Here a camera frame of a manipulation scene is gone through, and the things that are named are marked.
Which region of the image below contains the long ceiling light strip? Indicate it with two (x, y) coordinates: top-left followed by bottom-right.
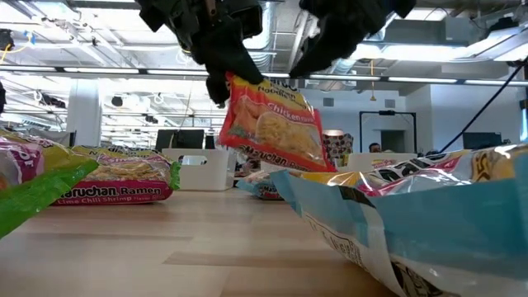
(0, 64), (528, 87)

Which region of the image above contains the white column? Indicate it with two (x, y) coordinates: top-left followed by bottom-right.
(65, 78), (102, 149)

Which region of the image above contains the black computer monitor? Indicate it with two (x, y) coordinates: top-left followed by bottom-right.
(155, 129), (206, 153)

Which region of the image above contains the patterned partition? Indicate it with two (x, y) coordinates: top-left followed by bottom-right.
(323, 130), (355, 160)

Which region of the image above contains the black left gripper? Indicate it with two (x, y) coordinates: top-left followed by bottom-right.
(138, 0), (265, 106)

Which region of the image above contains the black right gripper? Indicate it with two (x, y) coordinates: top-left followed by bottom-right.
(288, 0), (417, 79)

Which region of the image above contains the black wall screen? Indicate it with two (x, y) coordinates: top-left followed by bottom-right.
(462, 131), (503, 151)

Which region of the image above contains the green lime shrimp ramen pack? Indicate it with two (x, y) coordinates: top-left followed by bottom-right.
(0, 129), (100, 239)
(51, 144), (182, 207)

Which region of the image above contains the orange chicken ramen pack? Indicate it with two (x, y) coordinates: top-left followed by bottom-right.
(217, 71), (338, 174)

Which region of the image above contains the thin black cable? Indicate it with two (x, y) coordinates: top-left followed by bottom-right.
(438, 59), (528, 154)

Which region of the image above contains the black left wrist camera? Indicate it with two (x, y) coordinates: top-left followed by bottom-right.
(229, 2), (264, 40)

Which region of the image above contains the black metal rig frame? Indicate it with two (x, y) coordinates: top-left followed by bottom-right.
(359, 109), (417, 154)

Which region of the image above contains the white plastic bin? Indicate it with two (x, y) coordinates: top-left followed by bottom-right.
(161, 148), (237, 191)
(346, 152), (417, 174)

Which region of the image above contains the blue beef ramen pack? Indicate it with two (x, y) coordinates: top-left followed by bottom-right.
(234, 170), (286, 202)
(270, 143), (528, 297)

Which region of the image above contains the wide silver ventilation duct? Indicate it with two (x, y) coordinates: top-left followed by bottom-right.
(243, 0), (276, 78)

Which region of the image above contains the slanted silver ventilation duct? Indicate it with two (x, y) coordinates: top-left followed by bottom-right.
(329, 36), (397, 78)

